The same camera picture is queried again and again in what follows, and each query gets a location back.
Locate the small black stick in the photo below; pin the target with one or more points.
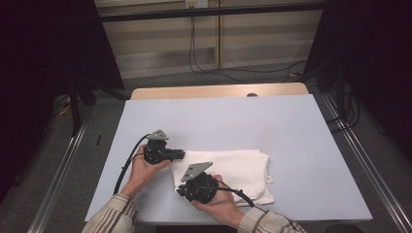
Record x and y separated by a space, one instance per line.
98 139

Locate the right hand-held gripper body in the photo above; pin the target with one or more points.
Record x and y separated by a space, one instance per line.
200 189

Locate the black curtain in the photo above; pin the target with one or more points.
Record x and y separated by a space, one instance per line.
379 64
39 64

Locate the wooden table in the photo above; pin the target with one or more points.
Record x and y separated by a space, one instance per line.
217 90

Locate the aluminium floor rail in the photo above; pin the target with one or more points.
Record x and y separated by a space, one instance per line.
55 184
372 168

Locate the white baby shirt chick print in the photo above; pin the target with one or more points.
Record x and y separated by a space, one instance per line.
233 165

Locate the black metal stand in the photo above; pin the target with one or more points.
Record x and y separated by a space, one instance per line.
75 106
340 87

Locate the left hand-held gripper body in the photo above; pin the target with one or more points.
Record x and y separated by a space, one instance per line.
155 153

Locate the person's left hand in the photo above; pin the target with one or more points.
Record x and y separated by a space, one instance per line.
142 174

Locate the black horizontal bar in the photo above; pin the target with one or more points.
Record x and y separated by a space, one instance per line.
210 12

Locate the white wall power outlet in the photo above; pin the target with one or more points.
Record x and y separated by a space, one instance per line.
196 3

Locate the person's right hand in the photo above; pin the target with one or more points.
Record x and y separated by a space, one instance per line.
223 204

